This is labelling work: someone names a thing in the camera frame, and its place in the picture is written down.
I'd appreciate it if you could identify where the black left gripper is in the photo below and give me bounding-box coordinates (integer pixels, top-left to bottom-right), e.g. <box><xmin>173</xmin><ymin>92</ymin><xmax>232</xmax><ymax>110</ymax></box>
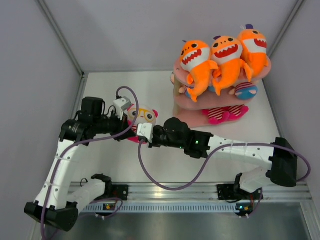
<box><xmin>92</xmin><ymin>109</ymin><xmax>135</xmax><ymax>142</ymax></box>

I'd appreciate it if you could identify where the white pink glasses plush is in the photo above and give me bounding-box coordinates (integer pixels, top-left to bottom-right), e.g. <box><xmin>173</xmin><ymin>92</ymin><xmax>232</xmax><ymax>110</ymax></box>
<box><xmin>127</xmin><ymin>104</ymin><xmax>159</xmax><ymax>133</ymax></box>

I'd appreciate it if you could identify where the orange shark plush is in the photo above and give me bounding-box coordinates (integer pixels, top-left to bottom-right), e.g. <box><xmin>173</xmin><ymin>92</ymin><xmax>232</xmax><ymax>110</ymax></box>
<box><xmin>179</xmin><ymin>40</ymin><xmax>218</xmax><ymax>103</ymax></box>
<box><xmin>211</xmin><ymin>36</ymin><xmax>253</xmax><ymax>96</ymax></box>
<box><xmin>237</xmin><ymin>24</ymin><xmax>269</xmax><ymax>83</ymax></box>

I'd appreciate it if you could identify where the doll plush striped shirt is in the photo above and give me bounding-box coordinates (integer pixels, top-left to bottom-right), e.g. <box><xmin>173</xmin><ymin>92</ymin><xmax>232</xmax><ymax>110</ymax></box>
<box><xmin>228</xmin><ymin>82</ymin><xmax>258</xmax><ymax>100</ymax></box>

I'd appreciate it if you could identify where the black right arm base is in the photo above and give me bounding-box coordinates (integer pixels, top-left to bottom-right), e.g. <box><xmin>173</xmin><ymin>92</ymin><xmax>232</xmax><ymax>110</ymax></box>
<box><xmin>216</xmin><ymin>184</ymin><xmax>241</xmax><ymax>203</ymax></box>

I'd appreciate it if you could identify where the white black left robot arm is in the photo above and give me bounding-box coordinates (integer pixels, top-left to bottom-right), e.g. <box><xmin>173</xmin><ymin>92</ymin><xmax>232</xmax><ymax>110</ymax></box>
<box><xmin>24</xmin><ymin>97</ymin><xmax>134</xmax><ymax>232</ymax></box>

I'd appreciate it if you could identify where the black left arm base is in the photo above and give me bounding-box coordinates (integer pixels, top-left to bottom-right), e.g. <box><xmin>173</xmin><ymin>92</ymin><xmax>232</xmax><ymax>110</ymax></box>
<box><xmin>110</xmin><ymin>184</ymin><xmax>129</xmax><ymax>201</ymax></box>

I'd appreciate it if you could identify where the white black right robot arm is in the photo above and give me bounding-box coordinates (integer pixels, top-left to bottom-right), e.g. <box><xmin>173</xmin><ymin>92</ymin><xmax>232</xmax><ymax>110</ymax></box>
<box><xmin>138</xmin><ymin>117</ymin><xmax>298</xmax><ymax>199</ymax></box>

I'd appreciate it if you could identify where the blue doll plush on shelf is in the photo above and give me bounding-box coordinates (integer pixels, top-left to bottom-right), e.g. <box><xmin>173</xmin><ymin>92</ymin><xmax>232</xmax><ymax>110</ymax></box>
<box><xmin>170</xmin><ymin>72</ymin><xmax>215</xmax><ymax>99</ymax></box>

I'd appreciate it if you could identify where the pink striped plush on shelf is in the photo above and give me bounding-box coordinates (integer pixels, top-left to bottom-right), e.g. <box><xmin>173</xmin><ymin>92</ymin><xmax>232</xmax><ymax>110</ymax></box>
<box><xmin>201</xmin><ymin>107</ymin><xmax>230</xmax><ymax>125</ymax></box>

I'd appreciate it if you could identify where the pink three-tier shelf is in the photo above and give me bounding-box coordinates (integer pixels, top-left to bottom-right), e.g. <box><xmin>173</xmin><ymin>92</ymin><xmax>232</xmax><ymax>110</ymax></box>
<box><xmin>173</xmin><ymin>58</ymin><xmax>272</xmax><ymax>128</ymax></box>

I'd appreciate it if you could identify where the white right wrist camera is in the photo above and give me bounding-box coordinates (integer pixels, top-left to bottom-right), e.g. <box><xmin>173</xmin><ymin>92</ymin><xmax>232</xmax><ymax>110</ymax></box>
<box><xmin>136</xmin><ymin>123</ymin><xmax>154</xmax><ymax>143</ymax></box>

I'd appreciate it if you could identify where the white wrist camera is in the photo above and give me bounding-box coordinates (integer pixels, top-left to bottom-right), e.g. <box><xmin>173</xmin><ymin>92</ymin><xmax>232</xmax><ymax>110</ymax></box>
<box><xmin>136</xmin><ymin>123</ymin><xmax>154</xmax><ymax>143</ymax></box>
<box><xmin>113</xmin><ymin>96</ymin><xmax>132</xmax><ymax>120</ymax></box>

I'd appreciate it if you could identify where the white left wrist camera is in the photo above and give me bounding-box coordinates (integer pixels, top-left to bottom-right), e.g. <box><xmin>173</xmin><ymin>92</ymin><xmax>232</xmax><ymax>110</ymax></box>
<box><xmin>113</xmin><ymin>96</ymin><xmax>132</xmax><ymax>120</ymax></box>

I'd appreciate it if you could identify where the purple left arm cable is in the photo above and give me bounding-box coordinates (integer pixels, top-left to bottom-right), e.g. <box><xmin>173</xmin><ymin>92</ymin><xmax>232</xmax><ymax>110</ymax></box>
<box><xmin>41</xmin><ymin>86</ymin><xmax>139</xmax><ymax>240</ymax></box>

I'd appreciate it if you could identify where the aluminium mounting rail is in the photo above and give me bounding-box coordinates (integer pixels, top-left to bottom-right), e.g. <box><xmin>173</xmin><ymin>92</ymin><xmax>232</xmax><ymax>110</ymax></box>
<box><xmin>124</xmin><ymin>182</ymin><xmax>313</xmax><ymax>203</ymax></box>

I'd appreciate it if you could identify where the white slotted cable duct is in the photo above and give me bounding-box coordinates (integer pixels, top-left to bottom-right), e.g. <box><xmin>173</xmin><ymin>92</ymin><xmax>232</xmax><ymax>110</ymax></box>
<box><xmin>82</xmin><ymin>202</ymin><xmax>250</xmax><ymax>214</ymax></box>

